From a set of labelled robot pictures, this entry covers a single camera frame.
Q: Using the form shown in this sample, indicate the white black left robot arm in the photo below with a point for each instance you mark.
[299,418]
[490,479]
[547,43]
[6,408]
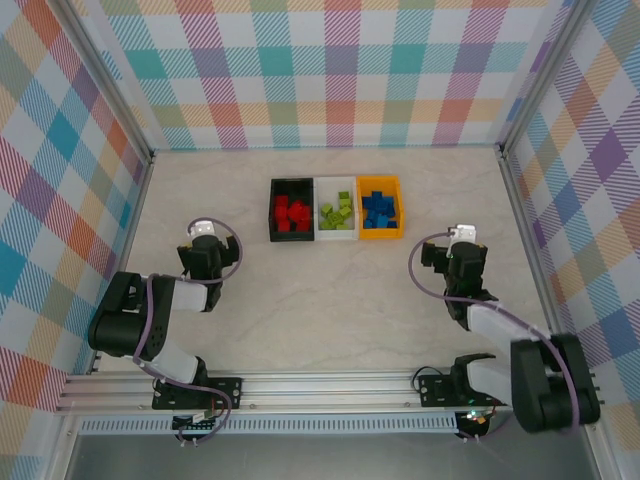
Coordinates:
[125,320]

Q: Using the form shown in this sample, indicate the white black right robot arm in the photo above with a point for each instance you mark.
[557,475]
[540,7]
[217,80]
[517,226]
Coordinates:
[500,325]

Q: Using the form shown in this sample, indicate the orange plastic bin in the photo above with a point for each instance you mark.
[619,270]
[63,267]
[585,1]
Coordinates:
[380,233]

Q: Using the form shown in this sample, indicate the black plastic bin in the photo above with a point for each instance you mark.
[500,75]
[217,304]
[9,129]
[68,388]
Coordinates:
[295,187]

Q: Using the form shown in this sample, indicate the white plastic bin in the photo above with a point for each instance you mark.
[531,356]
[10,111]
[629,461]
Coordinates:
[327,187]

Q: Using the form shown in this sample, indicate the small circuit board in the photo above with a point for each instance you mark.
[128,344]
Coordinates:
[195,419]
[475,417]

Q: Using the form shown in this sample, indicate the grey metal plate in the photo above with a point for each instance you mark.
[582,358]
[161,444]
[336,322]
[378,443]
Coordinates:
[320,460]

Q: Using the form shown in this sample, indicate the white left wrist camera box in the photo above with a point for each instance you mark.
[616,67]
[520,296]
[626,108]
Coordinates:
[203,229]

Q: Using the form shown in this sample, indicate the aluminium table side rail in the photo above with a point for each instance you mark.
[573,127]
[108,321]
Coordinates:
[526,225]
[131,235]

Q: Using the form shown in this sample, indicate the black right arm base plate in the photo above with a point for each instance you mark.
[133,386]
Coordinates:
[432,390]

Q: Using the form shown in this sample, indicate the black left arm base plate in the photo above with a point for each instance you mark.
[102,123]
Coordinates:
[227,392]

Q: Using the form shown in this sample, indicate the aluminium mounting rail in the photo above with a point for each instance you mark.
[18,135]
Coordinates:
[325,390]

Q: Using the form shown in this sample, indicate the aluminium frame post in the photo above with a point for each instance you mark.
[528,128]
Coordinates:
[539,75]
[107,80]

